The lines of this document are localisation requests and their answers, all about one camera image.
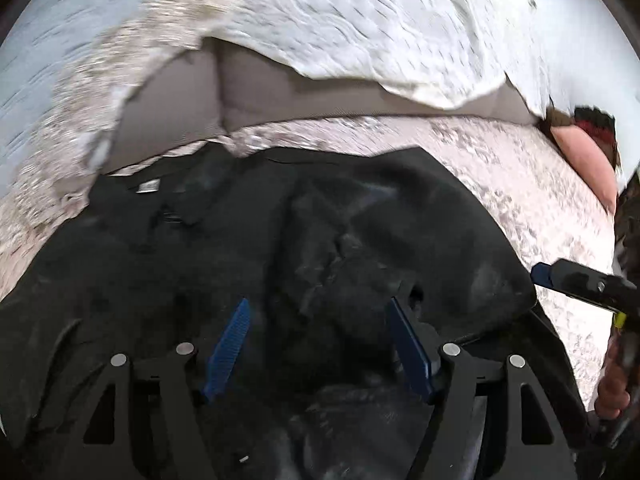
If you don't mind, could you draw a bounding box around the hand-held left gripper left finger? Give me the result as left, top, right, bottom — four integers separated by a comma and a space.
60, 297, 252, 480

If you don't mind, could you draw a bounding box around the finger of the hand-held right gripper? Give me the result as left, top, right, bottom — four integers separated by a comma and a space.
530, 258, 640, 312

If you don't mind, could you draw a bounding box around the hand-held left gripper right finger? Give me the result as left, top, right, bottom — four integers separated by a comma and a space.
389, 296, 583, 480

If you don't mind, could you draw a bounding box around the black garment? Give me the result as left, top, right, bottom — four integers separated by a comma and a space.
0, 144, 590, 480

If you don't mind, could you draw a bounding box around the person's right hand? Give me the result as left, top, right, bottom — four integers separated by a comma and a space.
595, 332, 633, 420

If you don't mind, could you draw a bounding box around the pink cushion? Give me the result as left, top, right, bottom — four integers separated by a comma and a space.
550, 125, 619, 214

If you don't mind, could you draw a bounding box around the taupe sofa backrest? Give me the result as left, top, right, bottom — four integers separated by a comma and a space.
104, 37, 542, 177

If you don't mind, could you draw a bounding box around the white quilted cover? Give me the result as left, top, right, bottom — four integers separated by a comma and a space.
197, 0, 640, 196

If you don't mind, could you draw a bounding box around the blue-grey lace-edged cover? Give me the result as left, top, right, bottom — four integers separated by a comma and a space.
0, 0, 261, 203

